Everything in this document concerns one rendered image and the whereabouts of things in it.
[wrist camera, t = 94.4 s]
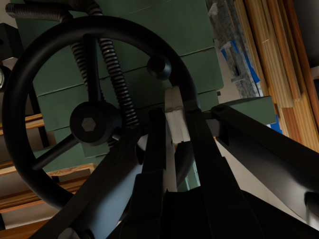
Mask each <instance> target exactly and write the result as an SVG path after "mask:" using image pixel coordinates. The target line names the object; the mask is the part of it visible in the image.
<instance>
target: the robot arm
mask: <svg viewBox="0 0 319 239"><path fill-rule="evenodd" d="M148 115H149V118H150V125H149V126H148V127H146V128H142V126H141V125H134V126H131V127H130V128H128V129H127V130H126V131H125V133H124V134H123V135H122V136H121V138H120V139H119V140H118V141H117V143H116V144H115V145H114V146H113V147H112V149H111V150H110V151H109V153H108V154H107V155H106V156H105V157H104V159H103V160H102V161H101V162H100V164H99V165H98V166H97V167H96V169H94V171H93V172H92V173H91V174H90V176H89V177H88V178H87V179H86V181H85V182H84V183H83V184H82V185H81V187H80V188H79V189H78V190H77V192H76V193H75V194H74V195H73V197H72V198H71V199H70V200H69V202H68V203H67V204H66V205H65V206H64V208H63V209H61V210H60V211H59V212H58V213H57V214H56V215H54V216H53V217H52V218H51V219H50V220H49V221H47V222H46V223H45V224H44V225H43V226H42V227H41V228H39V229H38V230H37V231H36V232H35V233H33V234H32V235H31V236H30V237H29V238H28V239H319V153H318V152H316V151H314V150H312V149H310V148H308V147H306V146H304V145H302V144H300V143H299V142H297V141H295V140H293V139H291V138H289V137H287V136H285V135H283V134H281V133H279V132H278V131H275V130H273V129H272V128H270V127H268V126H266V125H264V124H262V123H260V122H258V121H256V120H254V119H252V118H250V117H248V116H247V115H245V114H243V113H241V112H239V111H237V110H235V109H233V108H231V107H229V106H227V105H222V104H220V105H216V106H214V107H212V108H211V112H202V111H201V109H200V108H199V107H198V105H197V103H196V101H195V100H190V101H185V102H182V98H181V94H180V90H179V86H177V85H176V86H173V88H171V87H169V88H166V89H165V107H156V108H153V109H151V110H149V111H148ZM214 137H216V140H217V141H218V142H219V143H220V144H221V145H222V146H223V147H224V148H225V149H226V150H227V151H228V152H229V153H230V154H231V155H233V156H234V157H235V158H236V159H237V160H238V161H239V162H240V163H241V164H242V165H243V166H244V167H245V168H246V169H247V170H249V171H250V172H251V173H252V174H253V175H254V176H255V177H256V178H257V179H258V180H259V181H260V182H261V183H262V184H263V185H265V186H266V187H267V188H268V189H269V190H270V191H271V192H272V193H273V194H274V195H275V196H276V197H277V198H278V199H279V200H281V201H282V202H283V203H284V204H285V205H286V206H287V207H288V208H289V209H290V210H292V211H293V212H294V213H295V214H296V215H298V216H299V217H300V218H302V219H303V220H304V221H306V223H307V224H306V223H304V222H302V221H300V220H298V219H296V218H294V217H292V216H291V215H289V214H287V213H285V212H283V211H282V210H280V209H278V208H276V207H274V206H273V205H271V204H269V203H267V202H265V201H264V200H262V199H260V198H258V197H256V196H254V195H253V194H251V193H249V192H246V191H244V190H241V189H240V187H239V185H238V183H237V181H236V178H235V176H234V174H233V172H232V170H231V168H230V166H229V164H228V162H227V159H226V158H225V156H222V155H221V153H220V151H219V148H218V146H217V144H216V142H215V139H214ZM190 140H191V145H192V149H193V153H194V158H195V162H196V167H197V173H198V177H199V181H200V186H198V187H196V188H193V189H191V190H188V191H186V192H177V184H176V170H175V158H174V145H173V143H175V144H177V143H181V141H184V142H186V141H190ZM130 197H131V201H130V206H129V210H128V214H127V215H126V216H125V218H124V219H123V220H122V221H121V222H120V223H119V224H118V222H119V220H120V218H121V216H122V213H123V211H124V209H125V207H126V205H127V203H128V201H129V199H130ZM117 224H118V226H117Z"/></svg>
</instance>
